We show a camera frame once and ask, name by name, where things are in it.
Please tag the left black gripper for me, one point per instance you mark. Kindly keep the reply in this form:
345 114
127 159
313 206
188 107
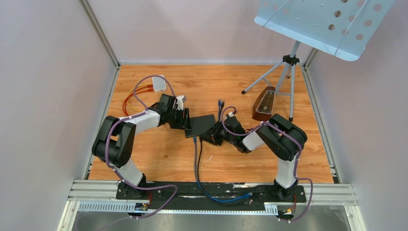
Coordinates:
184 123

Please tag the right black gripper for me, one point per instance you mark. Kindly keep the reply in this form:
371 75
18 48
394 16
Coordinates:
211 135

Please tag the black network switch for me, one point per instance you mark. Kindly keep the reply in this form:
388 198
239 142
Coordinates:
200 124

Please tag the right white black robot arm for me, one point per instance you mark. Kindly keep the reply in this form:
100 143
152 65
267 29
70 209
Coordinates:
280 135

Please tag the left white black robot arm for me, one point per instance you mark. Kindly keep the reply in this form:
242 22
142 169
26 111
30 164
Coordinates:
114 141

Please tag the small white router box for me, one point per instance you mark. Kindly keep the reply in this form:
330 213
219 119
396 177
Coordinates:
159 84

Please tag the brown wooden metronome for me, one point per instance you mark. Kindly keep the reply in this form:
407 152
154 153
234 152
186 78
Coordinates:
262 108

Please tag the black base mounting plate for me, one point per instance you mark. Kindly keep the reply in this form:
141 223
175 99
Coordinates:
214 196

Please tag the silver music stand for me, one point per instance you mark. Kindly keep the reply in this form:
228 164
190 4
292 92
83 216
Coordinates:
343 44

